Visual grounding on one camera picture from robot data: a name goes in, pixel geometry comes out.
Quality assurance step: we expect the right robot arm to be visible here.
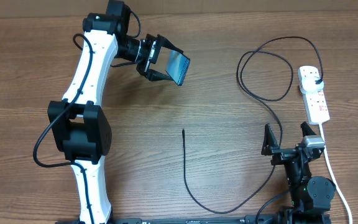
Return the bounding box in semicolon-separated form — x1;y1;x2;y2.
255;122;336;223

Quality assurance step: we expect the black charging cable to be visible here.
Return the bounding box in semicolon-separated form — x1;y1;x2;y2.
181;36;324;215

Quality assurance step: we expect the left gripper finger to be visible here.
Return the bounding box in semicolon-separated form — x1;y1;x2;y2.
156;34;183;54
147;69;173;82

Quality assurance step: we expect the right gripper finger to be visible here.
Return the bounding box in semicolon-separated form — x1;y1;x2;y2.
261;123;280;156
300;121;316;137

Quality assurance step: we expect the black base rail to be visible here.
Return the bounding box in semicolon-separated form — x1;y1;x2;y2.
109;215;280;224

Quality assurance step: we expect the white power strip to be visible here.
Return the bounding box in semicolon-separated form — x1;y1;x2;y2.
298;65;330;125

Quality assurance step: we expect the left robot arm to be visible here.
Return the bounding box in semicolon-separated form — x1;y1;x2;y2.
47;1;190;223

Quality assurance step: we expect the smartphone with light screen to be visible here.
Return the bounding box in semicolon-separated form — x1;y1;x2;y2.
165;50;190;86

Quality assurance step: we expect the white charger plug adapter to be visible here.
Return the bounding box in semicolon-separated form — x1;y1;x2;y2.
300;77;324;94

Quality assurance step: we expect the white power strip cord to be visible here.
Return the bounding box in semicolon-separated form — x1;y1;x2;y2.
318;123;354;224

